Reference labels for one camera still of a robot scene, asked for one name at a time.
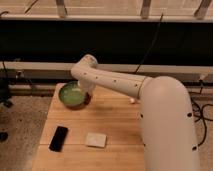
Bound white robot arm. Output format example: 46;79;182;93
71;54;201;171

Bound green ceramic bowl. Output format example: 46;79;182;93
58;81;91;108

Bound wooden table board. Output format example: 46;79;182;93
32;87;145;171

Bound white rectangular sponge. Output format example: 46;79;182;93
85;132;107;148

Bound black smartphone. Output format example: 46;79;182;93
49;126;68;152

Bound black chair base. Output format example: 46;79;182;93
0;79;13;142

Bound black hanging cable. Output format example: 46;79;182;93
133;13;165;75

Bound black floor cables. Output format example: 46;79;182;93
189;96;213;148

